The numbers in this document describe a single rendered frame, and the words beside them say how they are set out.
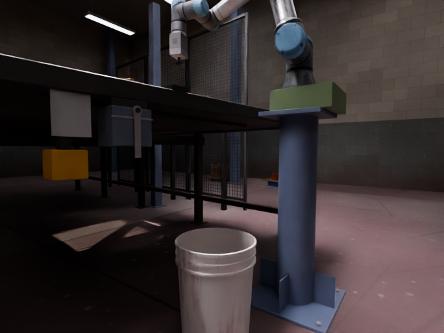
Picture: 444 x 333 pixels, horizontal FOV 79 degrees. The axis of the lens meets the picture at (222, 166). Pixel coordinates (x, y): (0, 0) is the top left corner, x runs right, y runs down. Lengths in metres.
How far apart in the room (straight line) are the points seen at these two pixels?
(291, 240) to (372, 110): 4.83
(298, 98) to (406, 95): 4.77
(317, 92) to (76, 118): 0.86
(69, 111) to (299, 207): 0.93
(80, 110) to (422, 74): 5.61
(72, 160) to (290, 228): 0.89
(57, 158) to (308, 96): 0.91
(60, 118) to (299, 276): 1.09
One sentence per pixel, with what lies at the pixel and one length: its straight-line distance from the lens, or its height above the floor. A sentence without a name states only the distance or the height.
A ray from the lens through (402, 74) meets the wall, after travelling 5.97.
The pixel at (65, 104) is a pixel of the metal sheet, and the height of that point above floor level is 0.82.
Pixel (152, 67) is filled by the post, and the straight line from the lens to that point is 3.47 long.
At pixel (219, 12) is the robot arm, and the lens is 1.55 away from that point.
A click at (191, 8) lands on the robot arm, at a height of 1.37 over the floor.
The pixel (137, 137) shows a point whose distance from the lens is 0.88.
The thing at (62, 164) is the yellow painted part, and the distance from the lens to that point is 0.80.
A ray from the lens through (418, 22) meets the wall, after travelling 6.20.
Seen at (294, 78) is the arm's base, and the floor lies 1.01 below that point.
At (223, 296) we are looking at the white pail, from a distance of 0.97.
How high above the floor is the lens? 0.70
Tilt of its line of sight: 4 degrees down
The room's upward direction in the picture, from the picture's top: straight up
